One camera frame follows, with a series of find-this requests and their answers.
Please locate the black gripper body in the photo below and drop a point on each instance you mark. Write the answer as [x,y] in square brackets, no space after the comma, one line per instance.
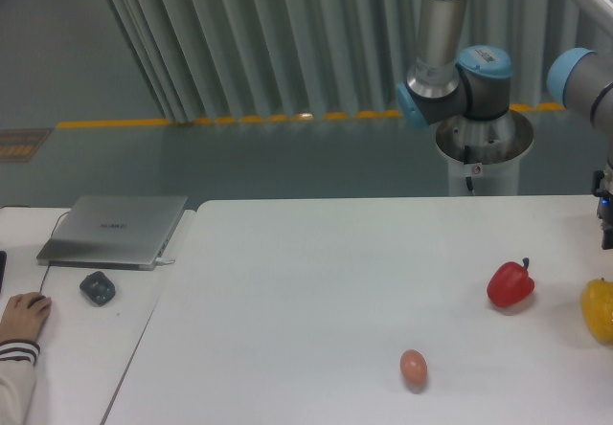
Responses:
[601,188]

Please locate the yellow bell pepper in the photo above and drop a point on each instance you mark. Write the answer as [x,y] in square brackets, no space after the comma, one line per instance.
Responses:
[596,307]

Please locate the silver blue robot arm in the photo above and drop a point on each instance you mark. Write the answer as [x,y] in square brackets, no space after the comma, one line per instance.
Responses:
[470,94]

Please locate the forearm in white sleeve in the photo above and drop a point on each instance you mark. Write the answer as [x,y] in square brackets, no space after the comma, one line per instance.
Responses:
[18,378]

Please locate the red bell pepper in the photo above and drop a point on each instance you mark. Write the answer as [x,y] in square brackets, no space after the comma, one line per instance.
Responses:
[511,284]

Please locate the person's hand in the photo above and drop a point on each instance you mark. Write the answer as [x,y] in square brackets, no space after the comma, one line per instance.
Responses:
[24,317]

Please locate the brown egg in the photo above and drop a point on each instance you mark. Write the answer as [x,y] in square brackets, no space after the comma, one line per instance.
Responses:
[413,368]

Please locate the white pleated curtain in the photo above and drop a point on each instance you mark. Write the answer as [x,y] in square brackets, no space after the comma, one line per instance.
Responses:
[266,58]

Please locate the silver closed laptop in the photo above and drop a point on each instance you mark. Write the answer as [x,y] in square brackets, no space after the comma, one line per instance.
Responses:
[114,232]

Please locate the black earbuds case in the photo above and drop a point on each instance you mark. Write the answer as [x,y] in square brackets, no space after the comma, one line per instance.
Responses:
[98,288]

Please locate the black keyboard edge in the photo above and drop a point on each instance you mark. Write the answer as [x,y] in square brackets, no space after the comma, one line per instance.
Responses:
[3,264]

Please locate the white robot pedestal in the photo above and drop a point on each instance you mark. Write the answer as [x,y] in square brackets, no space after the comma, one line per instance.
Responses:
[484,158]

